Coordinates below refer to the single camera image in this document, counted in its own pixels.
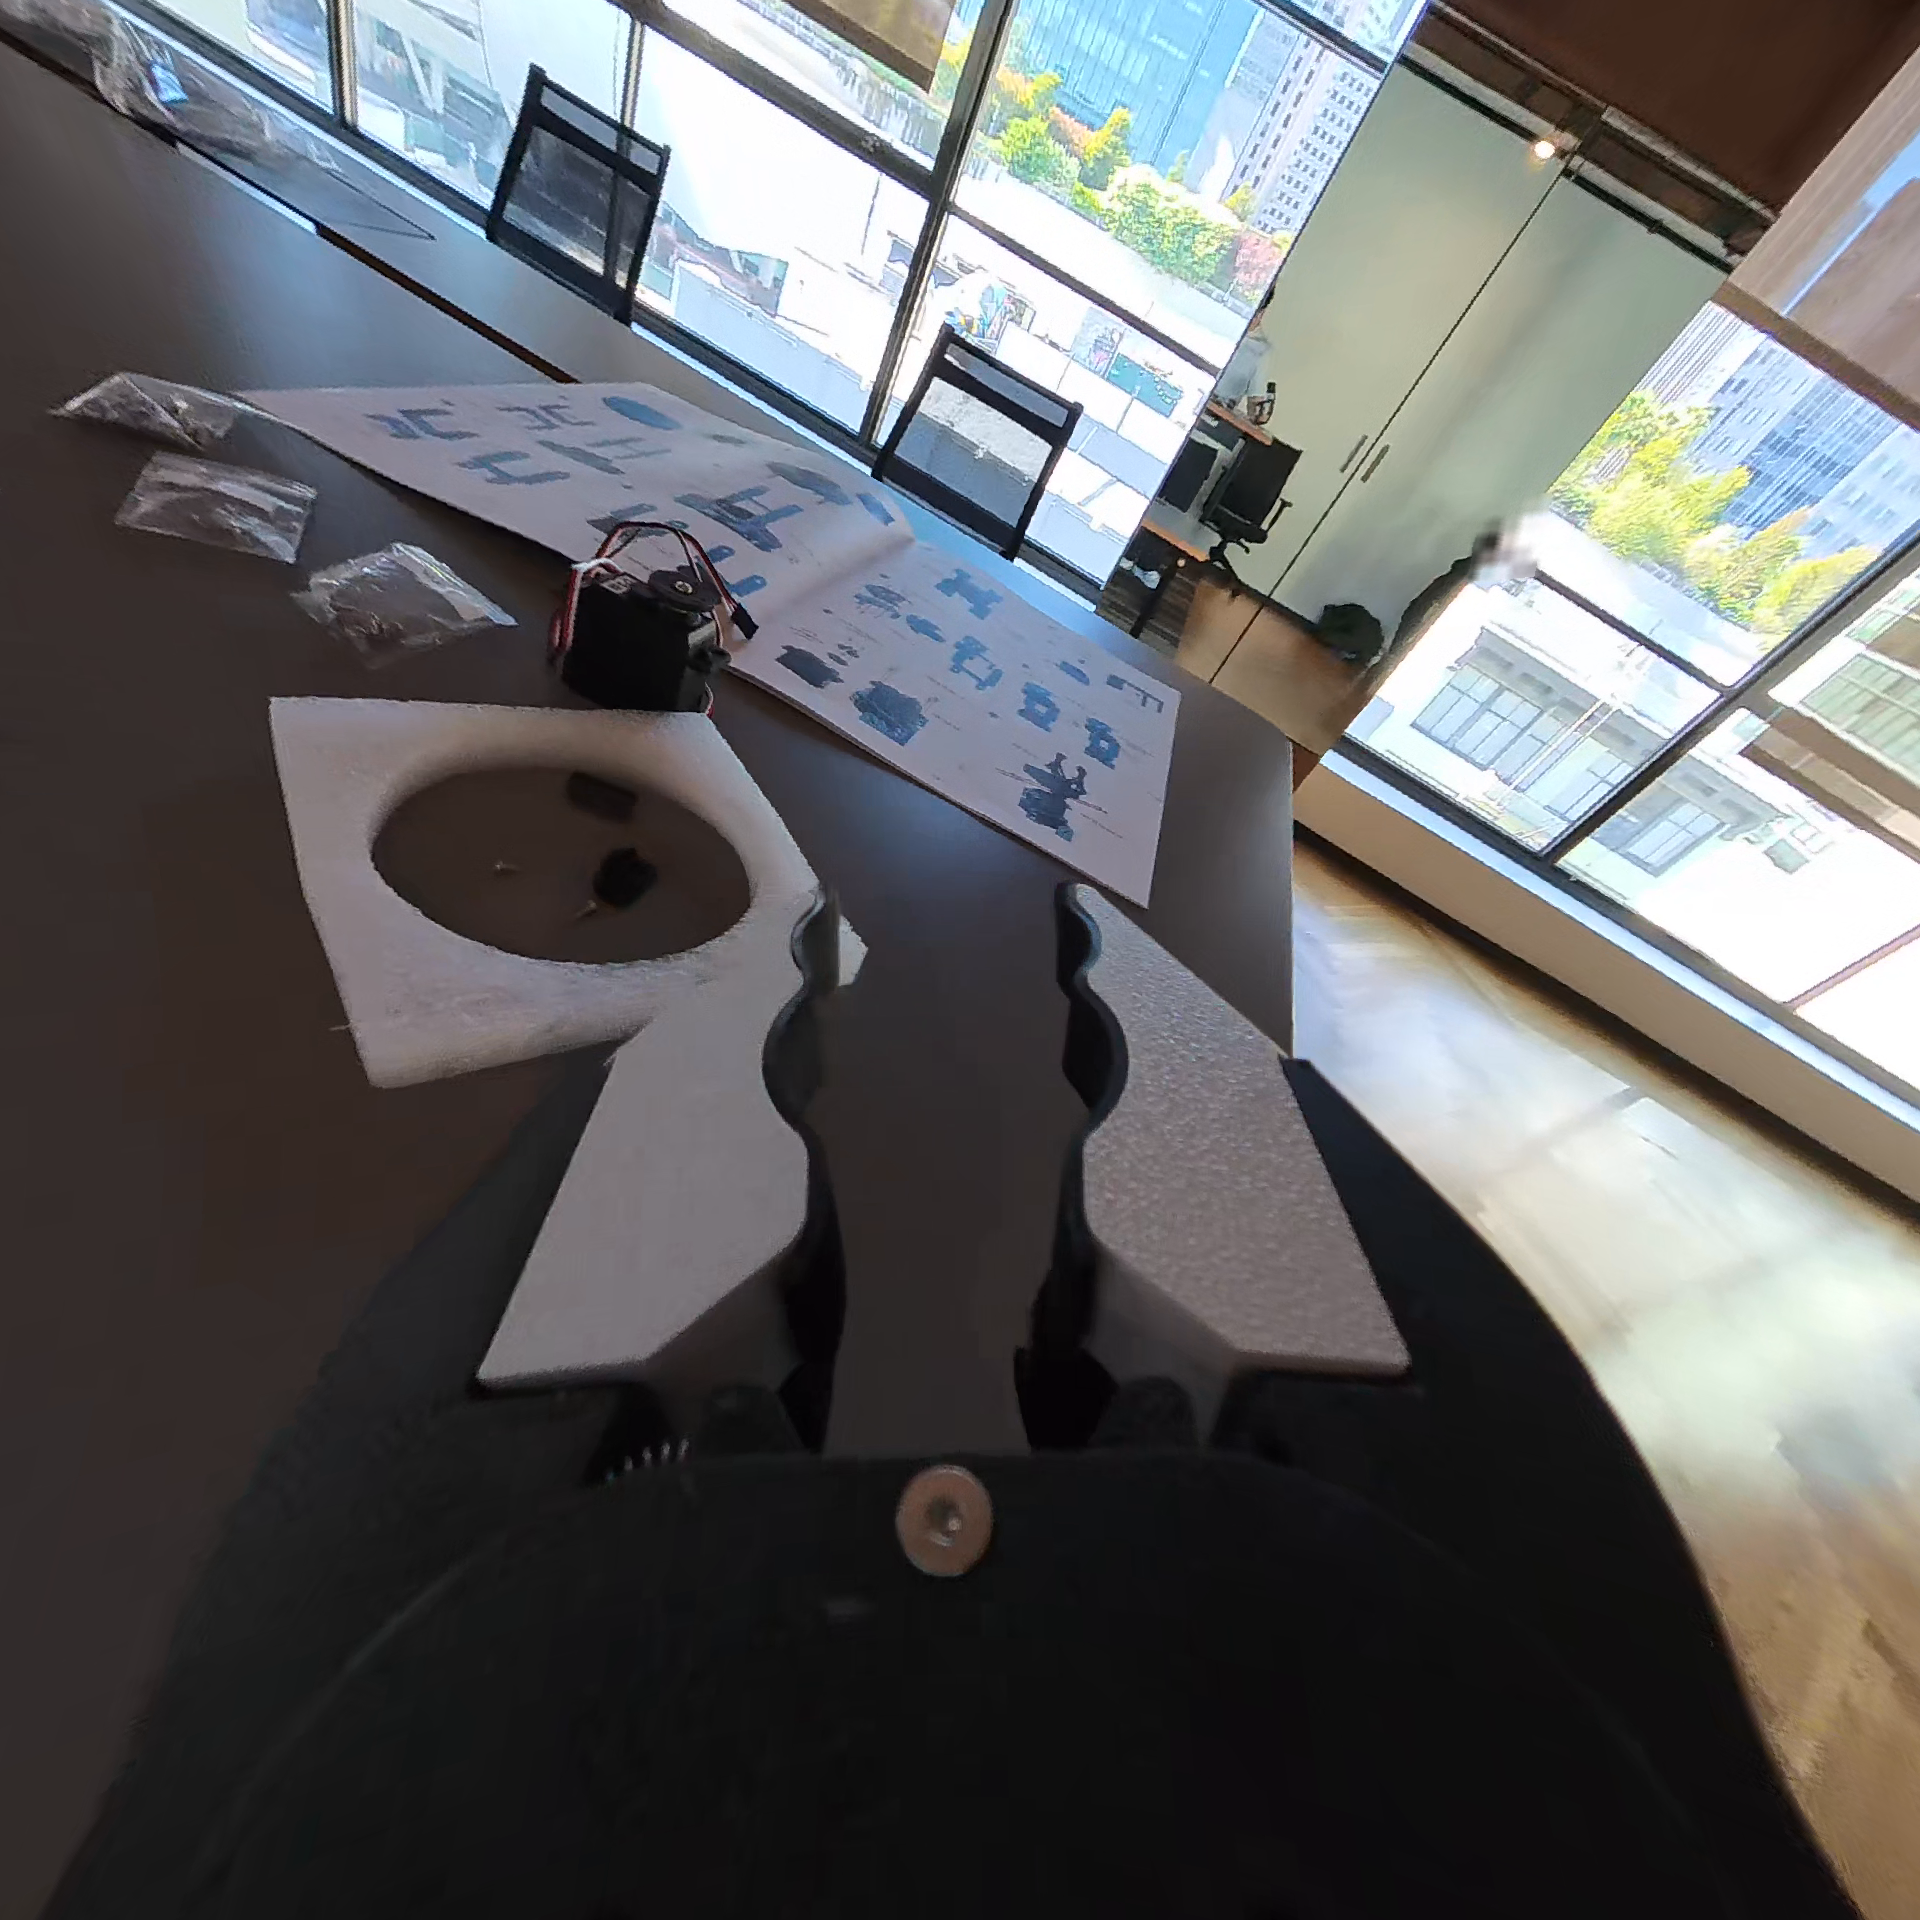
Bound large glass window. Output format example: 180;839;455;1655
1346;303;1920;1117
124;0;1425;586

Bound crumpled clear plastic wrap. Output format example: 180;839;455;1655
58;0;302;154

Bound black servo motor with wires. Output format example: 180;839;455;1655
540;516;766;719

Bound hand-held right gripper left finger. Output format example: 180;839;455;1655
477;885;844;1453

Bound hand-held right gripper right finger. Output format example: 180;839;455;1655
1019;885;1414;1453

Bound dark grey desk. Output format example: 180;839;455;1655
0;36;1302;1920

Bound white double-door cabinet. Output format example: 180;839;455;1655
1179;59;1727;751

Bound white foam block round hole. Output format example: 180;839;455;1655
275;698;870;1090

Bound black swivel chair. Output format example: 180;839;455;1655
1198;437;1302;586

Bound black mesh office chair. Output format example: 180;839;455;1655
485;65;673;327
870;327;1087;568

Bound small wooden table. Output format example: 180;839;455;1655
1118;407;1277;642

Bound scattered small clear parts bags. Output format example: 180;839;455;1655
53;368;524;674

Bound white blue instruction booklet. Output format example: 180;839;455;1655
251;383;1188;909

